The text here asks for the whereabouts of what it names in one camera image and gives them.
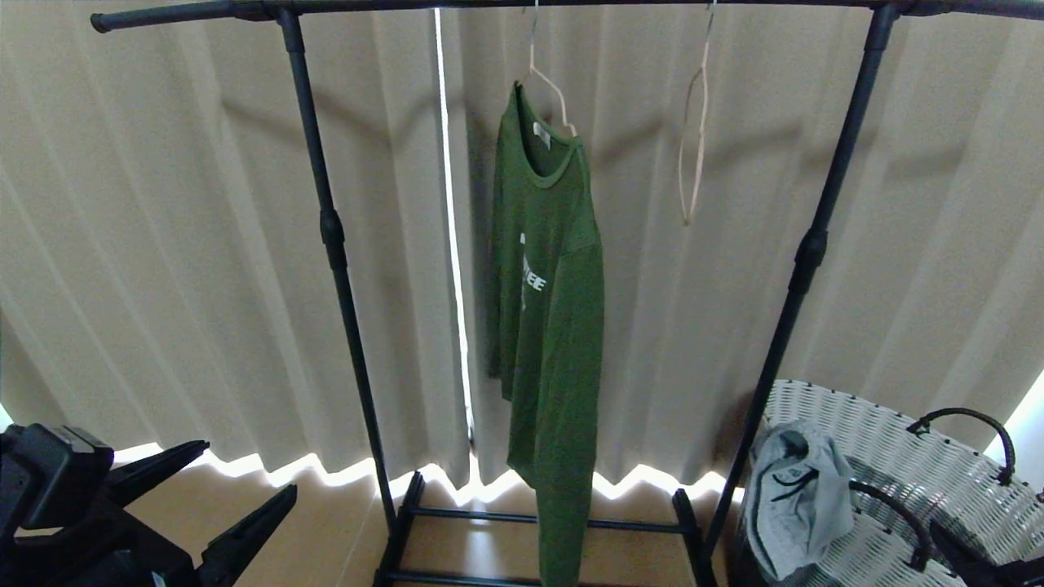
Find beige curtain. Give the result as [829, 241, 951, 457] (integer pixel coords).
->
[0, 0, 1044, 498]

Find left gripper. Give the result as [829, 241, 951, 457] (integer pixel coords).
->
[16, 440, 299, 587]

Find black clothes rack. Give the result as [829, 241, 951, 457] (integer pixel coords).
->
[90, 0, 1044, 587]

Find green printed sleeveless shirt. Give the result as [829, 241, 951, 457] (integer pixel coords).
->
[488, 82, 606, 587]

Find white laundry basket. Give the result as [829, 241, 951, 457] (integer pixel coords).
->
[730, 379, 1044, 587]

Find pink clothes hanger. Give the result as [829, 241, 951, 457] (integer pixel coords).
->
[679, 0, 717, 227]
[522, 0, 578, 138]

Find pale grey shorts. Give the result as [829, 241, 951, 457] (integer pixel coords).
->
[746, 420, 856, 581]

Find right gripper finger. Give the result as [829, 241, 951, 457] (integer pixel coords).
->
[930, 522, 1044, 587]

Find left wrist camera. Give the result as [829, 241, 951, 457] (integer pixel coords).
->
[0, 424, 115, 531]

